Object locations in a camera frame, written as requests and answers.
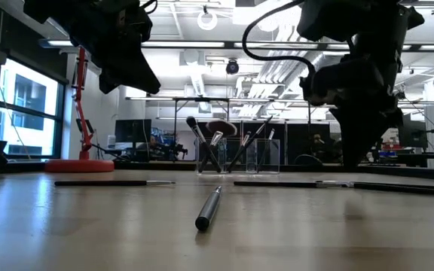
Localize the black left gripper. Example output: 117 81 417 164
66 0 162 96

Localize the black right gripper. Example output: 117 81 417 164
299 52 408 169

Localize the black spoolie brush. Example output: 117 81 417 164
234 180 353 189

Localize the fan makeup brush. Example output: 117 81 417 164
197 119 238 174

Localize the clear acrylic brush organizer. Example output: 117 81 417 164
196 137 280 175

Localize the person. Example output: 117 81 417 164
312 133 331 154

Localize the black computer monitor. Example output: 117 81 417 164
397 114 429 149
114 118 153 144

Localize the ceiling light strip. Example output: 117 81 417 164
39 39 78 49

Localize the black round ceiling fixture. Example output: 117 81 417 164
225 59 240 75

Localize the red desk lamp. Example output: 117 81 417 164
44 47 115 173

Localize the large window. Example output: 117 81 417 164
0 52 67 161

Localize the white-tipped makeup brush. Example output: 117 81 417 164
194 185 222 233

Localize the black background rig frame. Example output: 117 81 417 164
124 96 365 161

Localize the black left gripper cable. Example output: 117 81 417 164
141 0 158 15

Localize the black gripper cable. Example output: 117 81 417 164
241 0 318 78
141 0 158 15

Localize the white ring ceiling lamp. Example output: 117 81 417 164
197 9 219 32

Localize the black aluminium table frame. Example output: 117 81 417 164
0 160 434 182

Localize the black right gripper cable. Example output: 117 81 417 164
241 0 318 78

